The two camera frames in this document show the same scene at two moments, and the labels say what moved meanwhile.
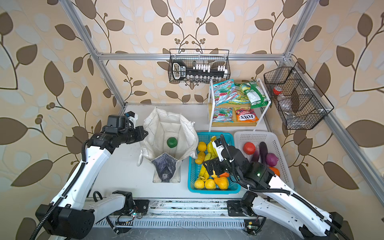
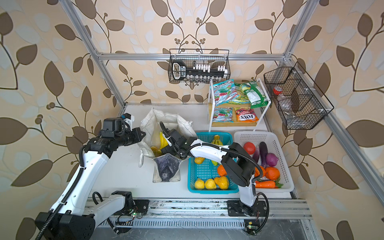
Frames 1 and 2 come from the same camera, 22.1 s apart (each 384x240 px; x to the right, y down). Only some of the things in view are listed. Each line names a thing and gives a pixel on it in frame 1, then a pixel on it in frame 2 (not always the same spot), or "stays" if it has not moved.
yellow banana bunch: (212, 154) → (163, 144)
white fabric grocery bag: (168, 139) stays
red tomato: (249, 148) stays
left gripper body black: (129, 135) stays
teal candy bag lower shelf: (224, 114) stays
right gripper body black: (220, 166) → (171, 150)
